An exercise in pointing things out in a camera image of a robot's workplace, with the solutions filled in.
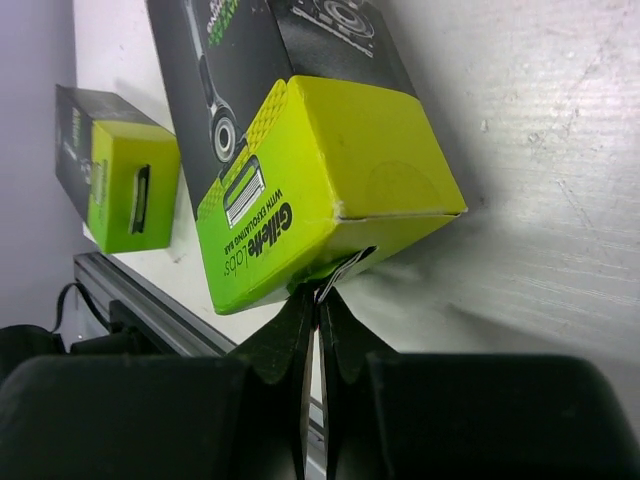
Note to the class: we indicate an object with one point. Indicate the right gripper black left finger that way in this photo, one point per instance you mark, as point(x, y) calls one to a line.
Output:
point(102, 410)

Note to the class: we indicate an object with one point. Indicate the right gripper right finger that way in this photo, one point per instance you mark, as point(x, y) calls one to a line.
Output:
point(392, 415)

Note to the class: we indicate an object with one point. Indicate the black green razor box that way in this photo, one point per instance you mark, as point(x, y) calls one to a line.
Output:
point(307, 154)
point(119, 168)

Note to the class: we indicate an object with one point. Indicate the aluminium rail frame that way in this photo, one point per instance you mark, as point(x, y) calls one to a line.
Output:
point(108, 279)

